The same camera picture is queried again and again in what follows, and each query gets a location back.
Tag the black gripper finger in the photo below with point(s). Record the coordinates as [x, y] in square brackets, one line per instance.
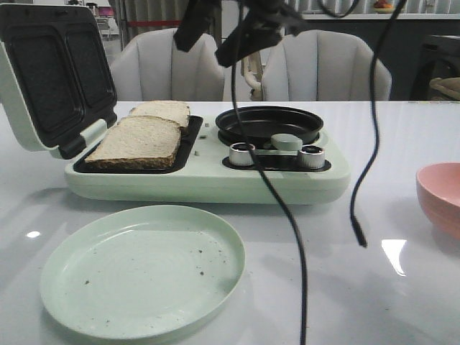
[260, 29]
[199, 16]

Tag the white bread slice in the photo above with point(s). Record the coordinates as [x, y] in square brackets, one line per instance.
[138, 142]
[177, 111]

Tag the green sandwich maker lid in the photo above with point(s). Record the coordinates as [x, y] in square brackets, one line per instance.
[56, 85]

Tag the pink plastic bowl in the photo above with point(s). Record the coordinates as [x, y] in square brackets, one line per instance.
[437, 188]

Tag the green breakfast maker base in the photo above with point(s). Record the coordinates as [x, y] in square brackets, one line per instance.
[204, 178]

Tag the beige office chair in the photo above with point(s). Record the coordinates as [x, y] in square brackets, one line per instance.
[252, 71]

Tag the right grey upholstered chair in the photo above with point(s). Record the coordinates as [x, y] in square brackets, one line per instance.
[318, 65]

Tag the grey upholstered chair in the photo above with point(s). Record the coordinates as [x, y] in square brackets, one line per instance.
[151, 68]
[318, 65]

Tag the left grey upholstered chair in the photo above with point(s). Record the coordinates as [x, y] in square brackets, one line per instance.
[151, 68]

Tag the black round frying pan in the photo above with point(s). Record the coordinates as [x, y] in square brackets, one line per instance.
[259, 123]

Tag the fruit bowl on counter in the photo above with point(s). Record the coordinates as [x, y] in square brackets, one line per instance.
[385, 6]

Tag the left silver control knob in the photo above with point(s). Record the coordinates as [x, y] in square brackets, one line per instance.
[240, 154]

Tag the silver control knob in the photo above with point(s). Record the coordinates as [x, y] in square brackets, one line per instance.
[311, 157]
[240, 154]

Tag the right silver control knob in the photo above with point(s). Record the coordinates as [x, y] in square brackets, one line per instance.
[311, 157]

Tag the light green round plate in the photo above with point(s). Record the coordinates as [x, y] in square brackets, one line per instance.
[153, 272]

